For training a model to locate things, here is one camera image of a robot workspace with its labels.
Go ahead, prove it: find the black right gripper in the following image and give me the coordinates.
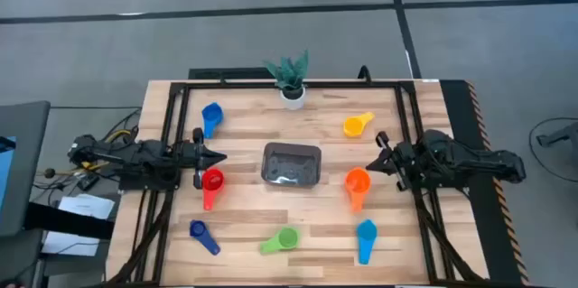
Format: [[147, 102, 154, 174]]
[[366, 130, 415, 192]]

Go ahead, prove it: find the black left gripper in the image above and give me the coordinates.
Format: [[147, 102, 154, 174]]
[[174, 127, 228, 191]]

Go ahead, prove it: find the red measuring cup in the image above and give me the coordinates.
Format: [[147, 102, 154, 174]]
[[200, 168, 226, 212]]

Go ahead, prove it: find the yellow measuring cup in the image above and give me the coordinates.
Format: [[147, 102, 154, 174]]
[[342, 111, 376, 138]]

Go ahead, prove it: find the light blue measuring cup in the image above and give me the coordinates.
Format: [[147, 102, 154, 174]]
[[356, 218, 378, 265]]

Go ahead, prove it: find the small dark blue measuring cup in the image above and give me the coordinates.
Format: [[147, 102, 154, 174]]
[[189, 219, 222, 256]]

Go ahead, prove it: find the green measuring cup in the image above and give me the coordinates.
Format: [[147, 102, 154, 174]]
[[259, 226, 302, 255]]

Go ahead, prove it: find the smoky grey plastic basket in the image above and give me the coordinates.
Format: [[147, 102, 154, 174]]
[[260, 142, 322, 188]]

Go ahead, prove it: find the black hazard-striped floor mat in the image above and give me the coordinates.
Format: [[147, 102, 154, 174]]
[[440, 79, 532, 287]]

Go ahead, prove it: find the white plant pot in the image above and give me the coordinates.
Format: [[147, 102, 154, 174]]
[[279, 84, 307, 111]]

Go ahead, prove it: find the green artificial plant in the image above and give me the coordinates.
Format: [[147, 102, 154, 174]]
[[263, 49, 311, 91]]

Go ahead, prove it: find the small black box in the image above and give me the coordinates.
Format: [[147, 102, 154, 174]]
[[76, 173, 100, 191]]

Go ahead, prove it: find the white paper sheet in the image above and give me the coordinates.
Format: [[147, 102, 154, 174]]
[[57, 193, 117, 220], [41, 231, 100, 257]]

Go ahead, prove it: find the black desk bar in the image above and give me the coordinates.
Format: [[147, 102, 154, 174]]
[[24, 201, 114, 240]]

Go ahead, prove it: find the grey chair base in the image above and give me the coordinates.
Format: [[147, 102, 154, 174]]
[[536, 120, 578, 149]]

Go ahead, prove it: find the blue-lit monitor screen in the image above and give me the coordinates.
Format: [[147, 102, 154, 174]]
[[0, 135, 17, 212]]

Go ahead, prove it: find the black metal table frame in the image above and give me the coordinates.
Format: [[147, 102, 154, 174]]
[[107, 79, 487, 287]]

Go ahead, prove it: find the black cable bundle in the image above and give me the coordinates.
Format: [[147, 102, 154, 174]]
[[110, 190, 175, 285], [414, 188, 482, 283]]

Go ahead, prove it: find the yellow cable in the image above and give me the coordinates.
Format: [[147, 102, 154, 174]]
[[80, 128, 136, 172]]

